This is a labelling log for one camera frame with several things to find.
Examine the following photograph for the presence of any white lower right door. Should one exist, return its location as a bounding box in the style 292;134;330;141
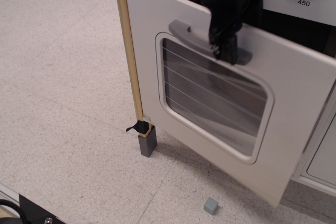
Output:
299;121;336;187

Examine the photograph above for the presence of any white toy kitchen cabinet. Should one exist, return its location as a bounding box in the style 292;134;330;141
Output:
139;0;335;195

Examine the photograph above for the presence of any small grey cube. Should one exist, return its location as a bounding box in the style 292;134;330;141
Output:
203;197;219;215

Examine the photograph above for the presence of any grey leg foot cap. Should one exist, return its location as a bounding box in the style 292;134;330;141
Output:
138;126;157;158

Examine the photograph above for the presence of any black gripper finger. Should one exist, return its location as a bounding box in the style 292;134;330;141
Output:
243;0;264;27
216;35;238;65

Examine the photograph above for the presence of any white toy oven door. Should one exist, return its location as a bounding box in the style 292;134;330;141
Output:
127;0;335;206

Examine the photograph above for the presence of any wooden corner leg post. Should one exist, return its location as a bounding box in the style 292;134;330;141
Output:
111;0;152;140

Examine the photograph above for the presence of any black cable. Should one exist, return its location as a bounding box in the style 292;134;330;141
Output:
0;199;23;224

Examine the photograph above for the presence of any grey oven door handle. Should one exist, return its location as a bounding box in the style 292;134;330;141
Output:
169;19;252;66

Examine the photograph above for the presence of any black tape piece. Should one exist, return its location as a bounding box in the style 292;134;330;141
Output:
126;120;149;134

